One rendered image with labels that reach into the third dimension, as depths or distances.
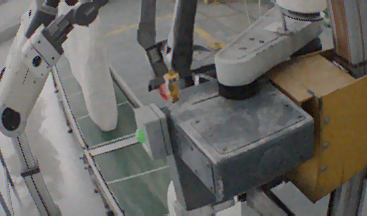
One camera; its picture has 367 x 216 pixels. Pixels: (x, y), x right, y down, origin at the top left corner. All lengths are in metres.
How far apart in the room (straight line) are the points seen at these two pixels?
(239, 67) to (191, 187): 0.30
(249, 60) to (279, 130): 0.18
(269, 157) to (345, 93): 0.30
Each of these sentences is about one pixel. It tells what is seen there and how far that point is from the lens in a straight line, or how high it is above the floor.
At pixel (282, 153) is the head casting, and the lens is 1.00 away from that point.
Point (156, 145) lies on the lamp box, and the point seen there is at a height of 1.27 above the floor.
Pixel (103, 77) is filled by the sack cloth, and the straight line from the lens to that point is 3.10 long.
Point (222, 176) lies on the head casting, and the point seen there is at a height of 1.30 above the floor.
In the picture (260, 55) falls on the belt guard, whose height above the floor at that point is 1.41.
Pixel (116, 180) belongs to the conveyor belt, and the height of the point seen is 0.38.
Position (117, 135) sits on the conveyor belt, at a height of 0.38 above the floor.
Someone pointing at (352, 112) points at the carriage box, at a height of 1.25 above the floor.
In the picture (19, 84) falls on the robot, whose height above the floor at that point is 1.34.
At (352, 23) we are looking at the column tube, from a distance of 1.22.
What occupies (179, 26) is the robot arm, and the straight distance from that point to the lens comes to 1.46.
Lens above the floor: 1.84
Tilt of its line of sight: 26 degrees down
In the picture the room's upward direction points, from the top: 10 degrees counter-clockwise
